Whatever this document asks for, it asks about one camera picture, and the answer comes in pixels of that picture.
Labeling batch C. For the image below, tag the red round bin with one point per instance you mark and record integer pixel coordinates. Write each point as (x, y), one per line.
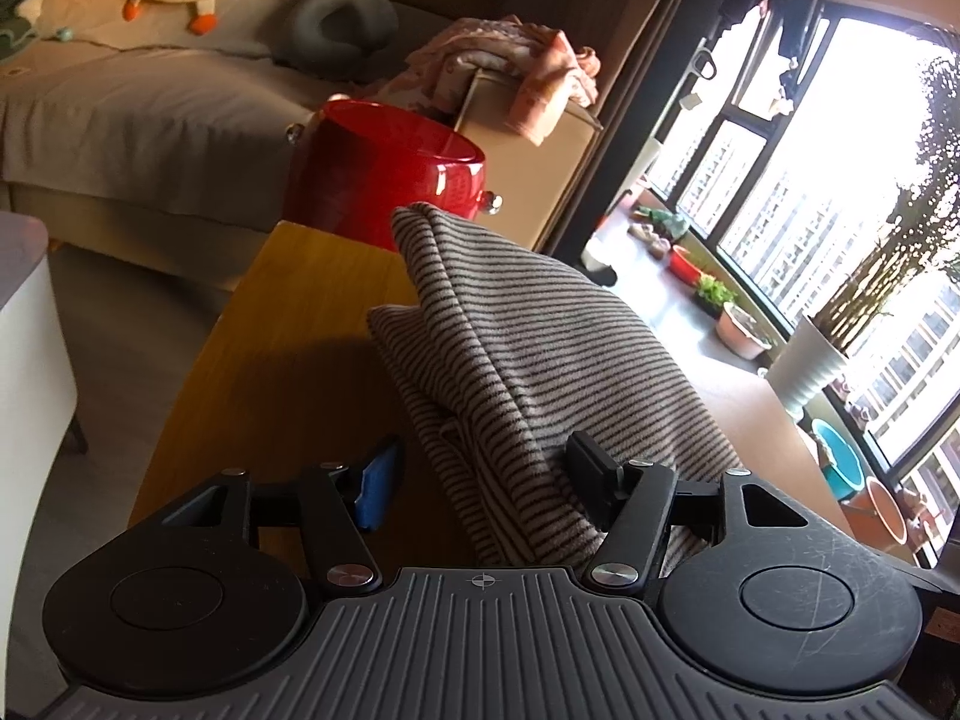
(375, 172)

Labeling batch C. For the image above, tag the tall green potted plant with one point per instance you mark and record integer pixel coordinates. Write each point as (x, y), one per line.
(885, 262)

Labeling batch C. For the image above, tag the grey sofa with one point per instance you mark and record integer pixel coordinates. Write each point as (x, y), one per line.
(135, 127)

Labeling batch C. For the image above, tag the pink crumpled cloth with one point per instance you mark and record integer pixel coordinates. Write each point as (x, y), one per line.
(495, 52)

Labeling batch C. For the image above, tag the grey neck pillow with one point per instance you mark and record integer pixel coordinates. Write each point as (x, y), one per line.
(337, 22)

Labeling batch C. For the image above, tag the beige cardboard box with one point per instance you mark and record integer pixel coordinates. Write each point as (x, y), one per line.
(517, 180)

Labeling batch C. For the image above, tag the red flower pot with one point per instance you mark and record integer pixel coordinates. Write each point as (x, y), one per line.
(686, 266)

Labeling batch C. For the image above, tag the white chair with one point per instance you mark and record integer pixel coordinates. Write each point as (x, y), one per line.
(30, 390)

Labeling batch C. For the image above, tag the white ribbed plant pot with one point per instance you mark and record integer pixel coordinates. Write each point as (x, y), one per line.
(806, 367)

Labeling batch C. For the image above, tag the orange flower pot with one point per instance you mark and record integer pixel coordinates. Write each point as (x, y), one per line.
(877, 514)

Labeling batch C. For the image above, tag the pink flower pot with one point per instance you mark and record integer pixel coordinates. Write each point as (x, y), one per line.
(742, 334)

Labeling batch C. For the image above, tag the black shoe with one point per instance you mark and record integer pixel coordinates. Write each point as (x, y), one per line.
(602, 270)

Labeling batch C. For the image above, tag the blue bucket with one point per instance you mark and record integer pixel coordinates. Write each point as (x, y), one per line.
(844, 461)

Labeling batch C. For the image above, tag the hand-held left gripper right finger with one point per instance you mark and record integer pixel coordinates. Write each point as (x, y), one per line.
(592, 472)

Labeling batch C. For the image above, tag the green plant tray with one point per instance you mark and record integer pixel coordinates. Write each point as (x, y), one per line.
(714, 292)

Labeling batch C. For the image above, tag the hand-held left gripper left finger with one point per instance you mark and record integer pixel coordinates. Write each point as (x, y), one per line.
(375, 487)

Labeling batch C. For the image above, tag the beige striped garment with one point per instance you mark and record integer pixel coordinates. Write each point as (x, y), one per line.
(517, 345)

